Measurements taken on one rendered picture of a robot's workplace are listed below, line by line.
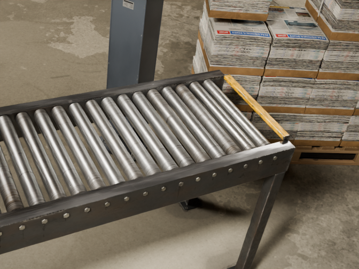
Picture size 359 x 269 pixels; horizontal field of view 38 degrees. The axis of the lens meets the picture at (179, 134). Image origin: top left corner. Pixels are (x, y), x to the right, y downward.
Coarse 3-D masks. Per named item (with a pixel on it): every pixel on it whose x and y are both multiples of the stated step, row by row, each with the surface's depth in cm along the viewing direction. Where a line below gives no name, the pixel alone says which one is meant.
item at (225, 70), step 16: (208, 64) 259; (272, 112) 281; (288, 112) 282; (304, 112) 284; (320, 112) 285; (336, 112) 286; (352, 112) 287; (304, 144) 299; (320, 144) 301; (336, 144) 302; (352, 144) 304
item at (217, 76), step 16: (160, 80) 213; (176, 80) 215; (192, 80) 216; (64, 96) 196; (80, 96) 197; (96, 96) 198; (112, 96) 200; (128, 96) 204; (0, 112) 183; (16, 112) 184; (32, 112) 187; (48, 112) 191; (16, 128) 188
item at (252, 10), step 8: (208, 0) 246; (216, 0) 238; (224, 0) 238; (232, 0) 238; (240, 0) 239; (248, 0) 239; (256, 0) 240; (264, 0) 240; (216, 8) 241; (224, 8) 241; (232, 8) 242; (240, 8) 243; (248, 8) 243; (256, 8) 243; (264, 8) 244
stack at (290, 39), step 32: (224, 32) 248; (256, 32) 253; (288, 32) 257; (320, 32) 262; (192, 64) 298; (224, 64) 257; (256, 64) 260; (288, 64) 262; (320, 64) 265; (352, 64) 267; (256, 96) 273; (288, 96) 275; (320, 96) 277; (352, 96) 280; (256, 128) 287; (288, 128) 290; (320, 128) 292; (352, 128) 296; (320, 160) 311; (352, 160) 315
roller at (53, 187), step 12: (24, 120) 181; (24, 132) 178; (36, 132) 179; (36, 144) 173; (36, 156) 169; (36, 168) 168; (48, 168) 165; (48, 180) 161; (48, 192) 159; (60, 192) 158
